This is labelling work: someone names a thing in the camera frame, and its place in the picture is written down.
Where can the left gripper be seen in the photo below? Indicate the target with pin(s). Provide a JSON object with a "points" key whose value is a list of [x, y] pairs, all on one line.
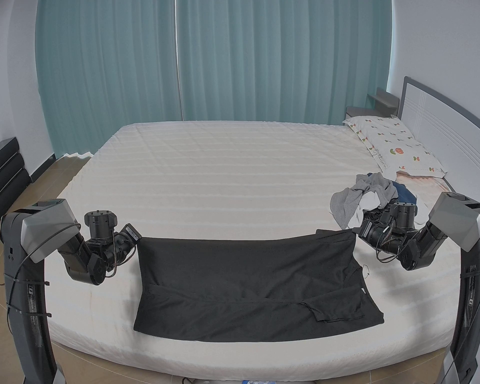
{"points": [[120, 252]]}

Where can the black T-shirt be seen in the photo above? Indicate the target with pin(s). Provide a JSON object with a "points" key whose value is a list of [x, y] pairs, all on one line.
{"points": [[243, 285]]}

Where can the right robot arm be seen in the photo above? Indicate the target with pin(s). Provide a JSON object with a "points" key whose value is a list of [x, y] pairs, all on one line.
{"points": [[423, 243]]}

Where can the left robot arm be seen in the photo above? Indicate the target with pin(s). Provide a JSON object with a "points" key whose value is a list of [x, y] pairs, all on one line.
{"points": [[26, 300]]}

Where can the bed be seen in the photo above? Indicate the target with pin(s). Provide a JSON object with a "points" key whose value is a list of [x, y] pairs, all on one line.
{"points": [[225, 168]]}

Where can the pile of clothes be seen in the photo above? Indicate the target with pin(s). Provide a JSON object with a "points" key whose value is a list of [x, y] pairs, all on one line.
{"points": [[347, 200]]}

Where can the black chest of drawers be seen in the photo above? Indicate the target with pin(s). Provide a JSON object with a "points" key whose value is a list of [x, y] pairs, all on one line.
{"points": [[11, 168]]}

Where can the blue-green curtain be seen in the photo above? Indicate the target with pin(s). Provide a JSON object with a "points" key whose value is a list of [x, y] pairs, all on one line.
{"points": [[281, 56], [105, 67]]}

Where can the grey bedside table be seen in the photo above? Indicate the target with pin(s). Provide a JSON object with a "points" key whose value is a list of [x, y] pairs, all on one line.
{"points": [[369, 110]]}

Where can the white printed pillow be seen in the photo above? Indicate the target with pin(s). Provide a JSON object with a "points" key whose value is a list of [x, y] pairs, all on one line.
{"points": [[397, 144]]}

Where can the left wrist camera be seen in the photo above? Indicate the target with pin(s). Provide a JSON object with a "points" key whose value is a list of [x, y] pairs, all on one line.
{"points": [[132, 233]]}

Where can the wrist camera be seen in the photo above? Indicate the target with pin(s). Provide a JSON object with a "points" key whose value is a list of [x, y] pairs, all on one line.
{"points": [[132, 233], [367, 230]]}

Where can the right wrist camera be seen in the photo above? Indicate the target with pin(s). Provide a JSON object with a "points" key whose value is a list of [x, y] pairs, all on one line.
{"points": [[367, 230]]}

